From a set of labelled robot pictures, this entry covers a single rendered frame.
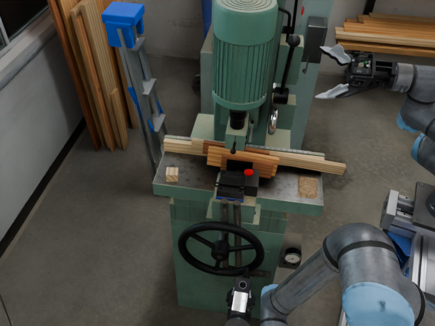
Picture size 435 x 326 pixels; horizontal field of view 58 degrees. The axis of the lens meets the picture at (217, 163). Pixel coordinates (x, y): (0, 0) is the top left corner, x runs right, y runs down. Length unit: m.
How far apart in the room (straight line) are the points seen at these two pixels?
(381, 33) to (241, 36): 2.29
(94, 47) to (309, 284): 1.94
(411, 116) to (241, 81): 0.49
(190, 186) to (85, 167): 1.56
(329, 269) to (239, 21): 0.65
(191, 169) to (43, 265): 1.24
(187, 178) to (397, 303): 0.87
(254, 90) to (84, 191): 1.74
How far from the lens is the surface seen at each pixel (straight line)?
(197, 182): 1.41
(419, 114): 1.23
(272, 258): 1.66
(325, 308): 2.22
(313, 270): 0.98
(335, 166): 1.48
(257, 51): 1.14
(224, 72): 1.18
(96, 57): 2.56
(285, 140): 1.77
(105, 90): 2.67
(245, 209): 1.28
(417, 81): 1.18
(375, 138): 3.27
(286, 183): 1.44
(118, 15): 1.97
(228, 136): 1.35
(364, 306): 0.78
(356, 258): 0.82
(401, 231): 1.69
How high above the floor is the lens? 1.92
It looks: 44 degrees down
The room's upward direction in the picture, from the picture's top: 2 degrees clockwise
